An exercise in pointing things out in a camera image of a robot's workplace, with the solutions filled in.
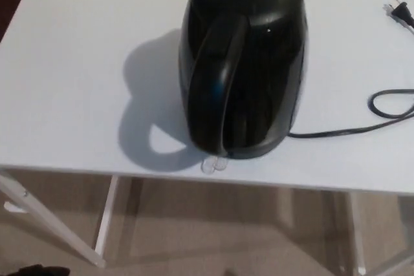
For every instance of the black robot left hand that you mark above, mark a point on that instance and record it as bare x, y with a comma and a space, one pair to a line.
45, 271

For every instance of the grey kettle base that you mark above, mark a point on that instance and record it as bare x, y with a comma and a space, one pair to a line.
262, 151

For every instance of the black electric kettle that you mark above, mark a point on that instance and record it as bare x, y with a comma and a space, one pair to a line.
258, 72

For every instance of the white metal table leg frame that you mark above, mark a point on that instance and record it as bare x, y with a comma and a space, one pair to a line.
105, 224
355, 240

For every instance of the transparent kettle switch lever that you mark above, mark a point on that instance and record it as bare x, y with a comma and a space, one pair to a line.
213, 166

